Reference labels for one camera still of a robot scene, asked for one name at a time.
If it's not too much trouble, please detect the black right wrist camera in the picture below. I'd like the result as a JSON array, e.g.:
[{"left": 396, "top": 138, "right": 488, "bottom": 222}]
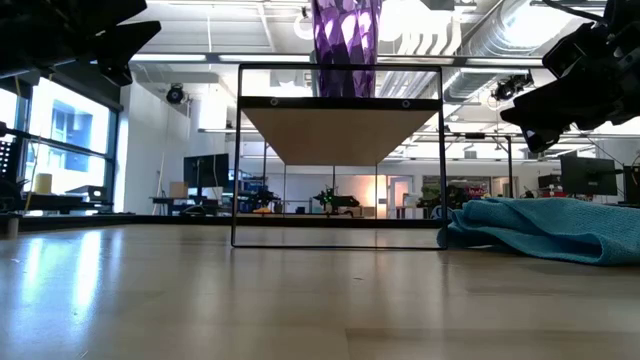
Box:
[{"left": 542, "top": 22, "right": 599, "bottom": 79}]

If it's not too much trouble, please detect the silver ventilation duct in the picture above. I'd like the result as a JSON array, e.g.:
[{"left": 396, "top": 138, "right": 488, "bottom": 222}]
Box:
[{"left": 442, "top": 0, "right": 549, "bottom": 102}]

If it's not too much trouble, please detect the purple faceted tumbler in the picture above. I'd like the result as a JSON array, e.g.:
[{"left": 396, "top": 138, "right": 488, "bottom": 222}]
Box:
[{"left": 310, "top": 0, "right": 384, "bottom": 99}]

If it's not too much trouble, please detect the blue microfibre cloth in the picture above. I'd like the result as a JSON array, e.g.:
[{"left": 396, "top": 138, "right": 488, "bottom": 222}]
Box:
[{"left": 437, "top": 196, "right": 640, "bottom": 267}]

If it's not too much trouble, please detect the yellow cylinder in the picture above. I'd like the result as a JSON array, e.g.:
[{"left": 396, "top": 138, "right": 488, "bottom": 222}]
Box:
[{"left": 33, "top": 172, "right": 54, "bottom": 195}]

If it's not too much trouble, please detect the black ceiling-mounted device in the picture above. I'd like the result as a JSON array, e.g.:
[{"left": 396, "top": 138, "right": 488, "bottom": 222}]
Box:
[{"left": 492, "top": 73, "right": 534, "bottom": 102}]

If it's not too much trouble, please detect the long wooden box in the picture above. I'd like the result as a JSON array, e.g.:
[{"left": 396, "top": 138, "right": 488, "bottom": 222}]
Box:
[{"left": 230, "top": 63, "right": 449, "bottom": 250}]

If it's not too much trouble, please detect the black aluminium table frame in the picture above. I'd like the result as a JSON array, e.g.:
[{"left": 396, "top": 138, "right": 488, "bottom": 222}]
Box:
[{"left": 0, "top": 213, "right": 451, "bottom": 232}]

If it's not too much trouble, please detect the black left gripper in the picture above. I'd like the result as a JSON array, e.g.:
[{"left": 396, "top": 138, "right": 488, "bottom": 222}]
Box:
[{"left": 0, "top": 0, "right": 162, "bottom": 87}]

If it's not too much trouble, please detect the black ceiling-mounted camera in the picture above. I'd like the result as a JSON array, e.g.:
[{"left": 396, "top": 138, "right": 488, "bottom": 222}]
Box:
[{"left": 165, "top": 83, "right": 186, "bottom": 105}]

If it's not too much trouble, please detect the black desk monitor on stand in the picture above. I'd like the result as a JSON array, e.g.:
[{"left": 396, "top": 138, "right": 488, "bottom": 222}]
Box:
[{"left": 183, "top": 153, "right": 230, "bottom": 199}]

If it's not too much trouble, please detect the wide black desk monitor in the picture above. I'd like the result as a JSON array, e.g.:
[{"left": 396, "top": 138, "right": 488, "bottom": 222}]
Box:
[{"left": 559, "top": 155, "right": 619, "bottom": 197}]

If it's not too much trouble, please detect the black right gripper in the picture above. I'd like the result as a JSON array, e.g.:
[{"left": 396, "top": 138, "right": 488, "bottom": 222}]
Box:
[{"left": 499, "top": 0, "right": 640, "bottom": 154}]

